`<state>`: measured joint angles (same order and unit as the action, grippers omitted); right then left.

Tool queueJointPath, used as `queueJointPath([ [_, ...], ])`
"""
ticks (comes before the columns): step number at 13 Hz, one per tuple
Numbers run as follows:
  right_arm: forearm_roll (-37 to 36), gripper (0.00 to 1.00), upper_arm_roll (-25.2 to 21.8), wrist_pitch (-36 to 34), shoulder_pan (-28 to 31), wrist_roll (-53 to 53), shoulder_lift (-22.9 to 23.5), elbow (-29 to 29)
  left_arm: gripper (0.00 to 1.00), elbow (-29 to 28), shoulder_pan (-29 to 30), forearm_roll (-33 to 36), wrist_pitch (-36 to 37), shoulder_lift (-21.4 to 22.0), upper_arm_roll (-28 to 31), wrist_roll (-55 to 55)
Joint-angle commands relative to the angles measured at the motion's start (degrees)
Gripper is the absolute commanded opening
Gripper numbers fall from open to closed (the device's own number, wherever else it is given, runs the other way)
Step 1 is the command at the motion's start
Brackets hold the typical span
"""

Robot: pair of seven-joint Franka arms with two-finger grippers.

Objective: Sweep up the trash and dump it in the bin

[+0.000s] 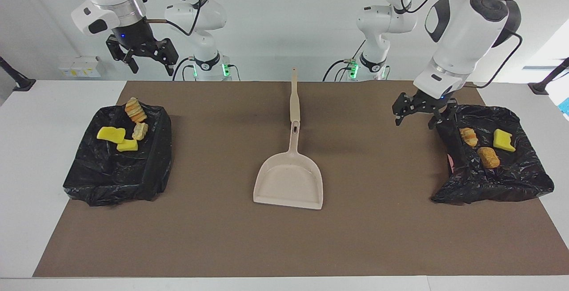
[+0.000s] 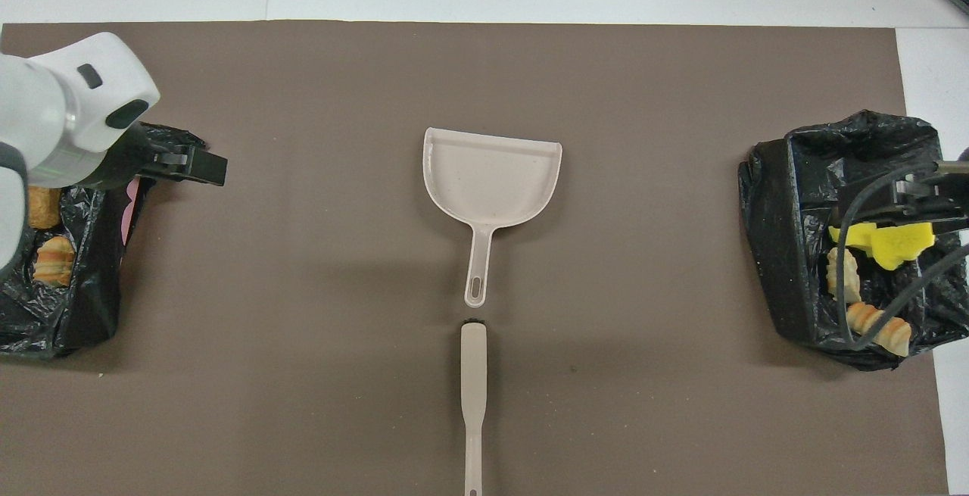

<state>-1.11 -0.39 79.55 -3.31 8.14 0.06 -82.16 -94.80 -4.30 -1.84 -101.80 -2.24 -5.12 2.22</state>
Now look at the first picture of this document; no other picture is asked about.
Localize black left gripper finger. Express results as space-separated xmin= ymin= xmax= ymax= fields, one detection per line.
xmin=428 ymin=102 xmax=458 ymax=130
xmin=392 ymin=92 xmax=418 ymax=127

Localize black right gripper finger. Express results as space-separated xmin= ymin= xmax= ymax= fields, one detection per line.
xmin=106 ymin=36 xmax=139 ymax=74
xmin=155 ymin=38 xmax=179 ymax=76

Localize pale yellow sponge piece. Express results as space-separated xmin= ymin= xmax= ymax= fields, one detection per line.
xmin=459 ymin=127 xmax=479 ymax=147

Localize brown bread roll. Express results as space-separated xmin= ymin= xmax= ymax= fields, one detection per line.
xmin=477 ymin=147 xmax=501 ymax=169

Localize yellow notched sponge piece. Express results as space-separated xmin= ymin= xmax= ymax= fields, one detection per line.
xmin=493 ymin=129 xmax=516 ymax=152

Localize orange striped bread piece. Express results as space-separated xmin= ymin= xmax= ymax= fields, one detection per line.
xmin=124 ymin=97 xmax=148 ymax=123

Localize large green yellow sponge piece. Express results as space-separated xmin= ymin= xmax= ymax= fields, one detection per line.
xmin=97 ymin=126 xmax=126 ymax=144

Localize beige brush black bristles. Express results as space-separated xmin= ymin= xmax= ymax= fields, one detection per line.
xmin=290 ymin=68 xmax=301 ymax=124

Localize beige plastic dustpan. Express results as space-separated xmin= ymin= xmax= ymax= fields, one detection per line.
xmin=253 ymin=120 xmax=324 ymax=210

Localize black bagged pink trash bin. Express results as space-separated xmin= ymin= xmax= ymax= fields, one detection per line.
xmin=430 ymin=104 xmax=555 ymax=204

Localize black bag lined trash bin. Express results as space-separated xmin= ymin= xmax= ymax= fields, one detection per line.
xmin=63 ymin=99 xmax=173 ymax=207

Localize black stand leg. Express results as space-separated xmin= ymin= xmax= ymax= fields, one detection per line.
xmin=0 ymin=56 xmax=36 ymax=92
xmin=528 ymin=58 xmax=569 ymax=95

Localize brown table mat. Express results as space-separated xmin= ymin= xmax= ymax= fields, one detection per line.
xmin=33 ymin=81 xmax=569 ymax=277

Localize black right base cable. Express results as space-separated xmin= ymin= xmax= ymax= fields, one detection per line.
xmin=172 ymin=57 xmax=241 ymax=81

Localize black base cable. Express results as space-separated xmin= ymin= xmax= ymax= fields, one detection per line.
xmin=324 ymin=40 xmax=369 ymax=81
xmin=172 ymin=57 xmax=241 ymax=81

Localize white wall outlet box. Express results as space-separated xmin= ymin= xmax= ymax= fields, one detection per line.
xmin=59 ymin=56 xmax=102 ymax=78

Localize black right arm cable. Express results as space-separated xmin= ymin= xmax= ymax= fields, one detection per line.
xmin=144 ymin=0 xmax=203 ymax=37

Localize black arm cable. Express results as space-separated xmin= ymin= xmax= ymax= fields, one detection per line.
xmin=398 ymin=0 xmax=523 ymax=89
xmin=144 ymin=0 xmax=203 ymax=37

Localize black left base cable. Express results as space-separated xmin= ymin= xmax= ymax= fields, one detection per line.
xmin=324 ymin=40 xmax=369 ymax=81

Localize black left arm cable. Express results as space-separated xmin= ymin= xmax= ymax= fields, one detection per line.
xmin=398 ymin=0 xmax=523 ymax=89

